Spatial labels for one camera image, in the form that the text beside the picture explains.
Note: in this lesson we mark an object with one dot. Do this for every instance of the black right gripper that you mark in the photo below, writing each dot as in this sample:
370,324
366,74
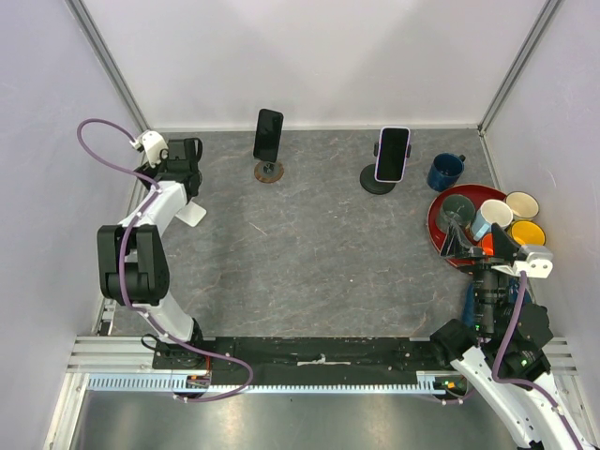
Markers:
455,245

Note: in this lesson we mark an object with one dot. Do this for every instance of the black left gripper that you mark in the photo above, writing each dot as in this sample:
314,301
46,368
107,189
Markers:
160,164

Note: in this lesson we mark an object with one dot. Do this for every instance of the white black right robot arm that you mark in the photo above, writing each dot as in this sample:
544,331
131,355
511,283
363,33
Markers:
500,351

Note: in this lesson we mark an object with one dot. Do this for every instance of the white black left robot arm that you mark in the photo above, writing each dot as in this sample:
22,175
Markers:
132,263

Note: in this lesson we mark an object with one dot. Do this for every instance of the white metal phone stand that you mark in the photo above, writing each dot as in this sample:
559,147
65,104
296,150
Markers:
191,214

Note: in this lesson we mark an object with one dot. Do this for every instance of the round wooden base phone stand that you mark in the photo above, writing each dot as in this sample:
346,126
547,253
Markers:
268,172

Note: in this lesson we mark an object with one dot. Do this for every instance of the black clamp phone stand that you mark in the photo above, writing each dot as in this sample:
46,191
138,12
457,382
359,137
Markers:
367,175

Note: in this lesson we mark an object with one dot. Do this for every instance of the phone in lilac case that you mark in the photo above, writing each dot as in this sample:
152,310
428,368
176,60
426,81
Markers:
393,150

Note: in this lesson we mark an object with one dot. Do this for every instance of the orange mug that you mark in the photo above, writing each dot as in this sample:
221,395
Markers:
487,244

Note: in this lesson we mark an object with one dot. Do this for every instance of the white light blue mug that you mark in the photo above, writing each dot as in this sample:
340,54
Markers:
492,218

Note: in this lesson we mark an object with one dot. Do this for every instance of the grey green mug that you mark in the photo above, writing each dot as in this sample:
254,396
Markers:
456,207

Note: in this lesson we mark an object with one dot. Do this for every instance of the yellow mug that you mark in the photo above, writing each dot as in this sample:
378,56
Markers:
526,232

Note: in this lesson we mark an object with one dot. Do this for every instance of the red round tray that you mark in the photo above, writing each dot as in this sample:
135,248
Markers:
477,195

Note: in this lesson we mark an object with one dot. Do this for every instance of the cream mug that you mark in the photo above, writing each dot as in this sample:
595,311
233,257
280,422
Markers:
523,205

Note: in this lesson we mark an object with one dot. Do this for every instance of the dark blue mug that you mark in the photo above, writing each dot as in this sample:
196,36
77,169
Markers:
445,170

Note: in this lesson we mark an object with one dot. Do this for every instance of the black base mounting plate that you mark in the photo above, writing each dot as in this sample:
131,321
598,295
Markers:
331,361

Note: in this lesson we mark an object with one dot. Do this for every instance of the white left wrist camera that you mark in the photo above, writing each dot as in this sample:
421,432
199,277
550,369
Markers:
153,145

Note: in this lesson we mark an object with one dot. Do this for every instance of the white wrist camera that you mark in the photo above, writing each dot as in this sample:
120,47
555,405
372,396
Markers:
153,145
534,261

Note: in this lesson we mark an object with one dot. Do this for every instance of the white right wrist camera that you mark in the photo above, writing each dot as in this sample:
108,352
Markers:
534,261

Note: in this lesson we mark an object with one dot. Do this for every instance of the aluminium frame post left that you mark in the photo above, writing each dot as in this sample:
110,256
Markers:
90,29

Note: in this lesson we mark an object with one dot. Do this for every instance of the aluminium frame post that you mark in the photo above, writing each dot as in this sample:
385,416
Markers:
525,52
90,29

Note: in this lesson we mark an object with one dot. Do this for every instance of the grey slotted cable duct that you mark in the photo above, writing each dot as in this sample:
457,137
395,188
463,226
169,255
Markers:
184,385

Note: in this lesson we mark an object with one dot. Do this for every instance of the aluminium frame post right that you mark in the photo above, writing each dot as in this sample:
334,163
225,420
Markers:
525,52

